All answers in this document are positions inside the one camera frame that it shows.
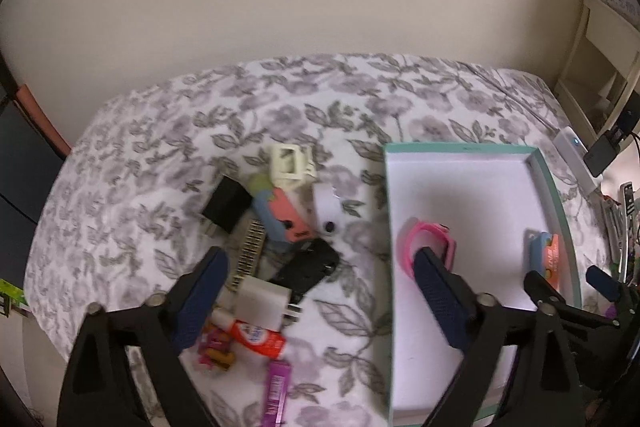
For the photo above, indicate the cream plastic socket frame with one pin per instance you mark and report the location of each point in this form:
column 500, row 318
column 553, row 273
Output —
column 290, row 164

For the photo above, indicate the white charger plug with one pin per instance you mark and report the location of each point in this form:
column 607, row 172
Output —
column 260, row 302

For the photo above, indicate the small white camera gadget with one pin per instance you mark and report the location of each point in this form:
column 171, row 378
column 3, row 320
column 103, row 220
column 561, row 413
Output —
column 326, row 207

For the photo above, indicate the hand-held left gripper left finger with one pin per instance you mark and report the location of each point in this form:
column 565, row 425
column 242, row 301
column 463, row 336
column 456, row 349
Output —
column 200, row 302

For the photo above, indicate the black box device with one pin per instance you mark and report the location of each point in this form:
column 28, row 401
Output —
column 601, row 154

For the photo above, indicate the black remote key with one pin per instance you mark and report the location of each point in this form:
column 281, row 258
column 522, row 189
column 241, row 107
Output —
column 307, row 269

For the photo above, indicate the green strip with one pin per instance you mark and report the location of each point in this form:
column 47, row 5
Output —
column 10, row 294

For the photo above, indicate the orange glue bottle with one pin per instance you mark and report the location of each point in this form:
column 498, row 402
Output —
column 257, row 339

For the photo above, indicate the blue and orange toy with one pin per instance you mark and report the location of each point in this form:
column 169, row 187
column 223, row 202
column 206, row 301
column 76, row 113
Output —
column 547, row 257

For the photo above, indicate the purple cloth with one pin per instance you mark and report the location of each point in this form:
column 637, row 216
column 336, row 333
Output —
column 612, row 309

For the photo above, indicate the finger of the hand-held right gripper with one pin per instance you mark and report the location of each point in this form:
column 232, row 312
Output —
column 542, row 287
column 602, row 282

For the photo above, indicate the cream shelf unit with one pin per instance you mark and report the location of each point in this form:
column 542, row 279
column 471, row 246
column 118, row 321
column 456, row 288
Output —
column 600, row 52

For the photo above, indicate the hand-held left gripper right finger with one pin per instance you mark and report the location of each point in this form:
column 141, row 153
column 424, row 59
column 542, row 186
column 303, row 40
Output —
column 442, row 302

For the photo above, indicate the grey floral blanket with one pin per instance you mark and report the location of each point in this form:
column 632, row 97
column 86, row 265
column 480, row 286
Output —
column 165, row 147

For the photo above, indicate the dark panel with orange edge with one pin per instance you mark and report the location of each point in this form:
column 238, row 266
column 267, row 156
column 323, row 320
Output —
column 25, row 157

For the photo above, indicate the pink toy figure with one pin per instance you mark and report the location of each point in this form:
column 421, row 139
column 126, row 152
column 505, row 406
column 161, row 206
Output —
column 216, row 349

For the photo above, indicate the black charger plug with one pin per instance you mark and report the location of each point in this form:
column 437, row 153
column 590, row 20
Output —
column 225, row 204

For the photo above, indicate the coral and blue toy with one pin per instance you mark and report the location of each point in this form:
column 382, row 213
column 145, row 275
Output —
column 286, row 217

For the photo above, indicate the teal cardboard box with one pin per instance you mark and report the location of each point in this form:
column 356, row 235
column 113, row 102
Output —
column 465, row 187

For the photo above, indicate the gold and black strip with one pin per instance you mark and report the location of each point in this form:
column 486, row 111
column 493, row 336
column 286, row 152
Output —
column 251, row 244

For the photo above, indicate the pink wrist watch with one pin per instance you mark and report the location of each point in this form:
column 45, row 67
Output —
column 406, row 247

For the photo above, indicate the purple packet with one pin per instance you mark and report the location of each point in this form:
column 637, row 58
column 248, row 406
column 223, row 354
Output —
column 277, row 389

